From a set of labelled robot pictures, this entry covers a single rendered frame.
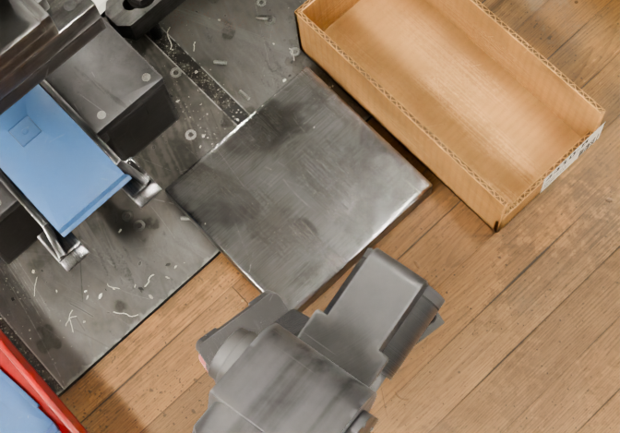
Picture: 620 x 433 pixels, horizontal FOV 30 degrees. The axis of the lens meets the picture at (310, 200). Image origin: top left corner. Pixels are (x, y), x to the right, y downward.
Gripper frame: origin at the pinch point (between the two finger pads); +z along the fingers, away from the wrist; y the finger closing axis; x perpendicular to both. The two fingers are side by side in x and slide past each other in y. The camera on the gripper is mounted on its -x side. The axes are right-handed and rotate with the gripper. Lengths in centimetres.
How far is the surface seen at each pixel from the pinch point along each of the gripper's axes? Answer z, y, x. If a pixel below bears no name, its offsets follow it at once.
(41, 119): 15.3, 22.4, 1.8
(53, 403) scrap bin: 8.5, 3.7, 14.1
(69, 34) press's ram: 1.1, 26.5, -2.6
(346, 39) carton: 18.6, 13.2, -25.1
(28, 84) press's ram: 2.4, 25.2, 1.7
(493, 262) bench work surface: 7.0, -8.4, -22.0
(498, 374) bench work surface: 3.4, -15.1, -16.1
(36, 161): 13.9, 19.9, 4.2
